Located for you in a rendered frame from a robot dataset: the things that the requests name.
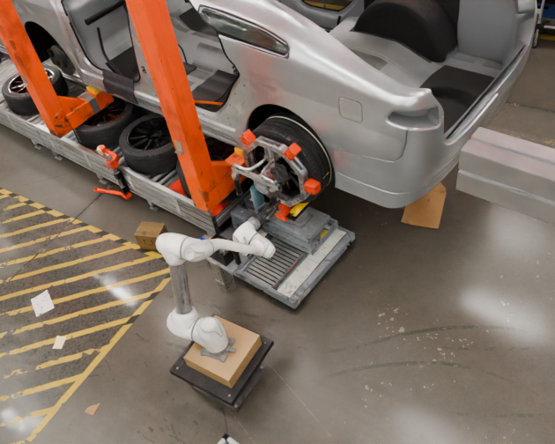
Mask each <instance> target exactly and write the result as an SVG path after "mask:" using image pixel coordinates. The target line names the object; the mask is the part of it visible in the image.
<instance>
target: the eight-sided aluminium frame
mask: <svg viewBox="0 0 555 444"><path fill-rule="evenodd" d="M258 145H259V146H261V147H263V148H266V149H268V150H272V151H274V152H276V153H279V154H280V155H281V156H282V157H283V158H284V160H285V161H286V162H287V163H288V165H289V166H290V167H291V168H292V169H293V171H294V172H295V173H296V174H297V175H298V178H299V184H300V194H299V195H297V196H295V197H290V196H288V195H285V194H283V193H281V192H280V193H279V194H278V195H277V200H280V202H281V203H282V204H285V205H287V206H289V207H293V206H294V205H295V204H298V203H300V202H301V201H304V200H305V199H307V197H308V196H309V195H310V193H307V192H306V191H305V189H304V183H305V182H306V181H307V180H308V172H307V170H306V168H305V167H304V166H303V165H302V164H301V163H300V161H299V160H298V159H297V158H296V157H295V158H294V159H293V160H291V161H290V160H289V159H288V158H287V157H286V156H285V155H284V153H285V151H286V150H287V148H288V147H287V146H286V145H285V144H281V143H279V142H276V141H274V140H271V139H268V138H267V137H263V136H259V137H258V138H257V139H256V140H255V141H254V142H253V143H252V144H251V145H249V146H248V147H246V148H245V149H244V150H243V151H242V152H243V156H244V160H245V164H246V167H252V166H254V165H255V160H254V156H253V152H252V151H253V150H254V149H255V148H256V147H257V146H258Z"/></svg>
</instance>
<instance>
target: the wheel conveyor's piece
mask: <svg viewBox="0 0 555 444"><path fill-rule="evenodd" d="M58 69H59V68H58ZM59 70H60V71H61V72H62V74H63V77H64V79H65V81H66V84H67V86H68V87H69V93H68V96H67V97H75V98H78V97H79V96H81V95H82V94H84V93H86V92H87V90H86V87H87V86H88V85H85V84H83V83H82V80H81V78H80V77H79V76H77V75H74V74H73V75H68V74H66V73H64V72H63V71H62V70H61V69H59ZM0 123H2V124H3V125H5V126H6V127H8V128H10V129H12V130H15V131H17V132H18V133H20V134H22V135H24V136H25V137H28V138H30V139H31V140H32V142H33V143H34V144H36V146H35V148H37V149H39V150H40V149H41V148H42V147H40V146H39V145H37V144H42V145H43V146H45V144H44V143H43V141H42V139H41V137H40V135H39V133H38V131H37V129H36V127H35V126H37V125H38V124H40V125H42V126H44V127H46V128H47V126H46V124H45V122H44V121H43V119H42V117H41V114H38V115H17V114H15V113H13V112H12V111H11V109H10V107H9V105H8V103H7V102H6V101H5V102H3V103H2V104H0ZM45 147H46V146H45Z"/></svg>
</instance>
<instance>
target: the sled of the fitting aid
mask: <svg viewBox="0 0 555 444"><path fill-rule="evenodd" d="M337 228H338V224H337V220H335V219H333V218H330V221H329V223H328V224H327V225H326V226H325V227H324V228H323V229H322V230H321V231H320V232H319V233H318V234H317V235H316V236H315V237H314V238H313V239H312V240H311V242H310V243H308V242H306V241H303V240H301V239H299V238H297V237H295V236H293V235H291V234H289V233H287V232H285V231H282V230H280V229H278V228H276V227H275V226H272V225H270V221H269V220H267V221H266V222H265V223H264V224H263V231H264V232H266V233H268V234H270V235H272V236H274V237H276V238H278V239H280V240H282V241H284V242H286V243H288V244H290V245H292V246H294V247H296V248H299V249H301V250H303V251H305V252H307V253H309V254H310V255H313V254H314V253H315V252H316V251H317V249H318V248H319V247H320V246H321V245H322V244H323V243H324V242H325V241H326V240H327V239H328V238H329V237H330V235H331V234H332V233H333V232H334V231H335V230H336V229H337Z"/></svg>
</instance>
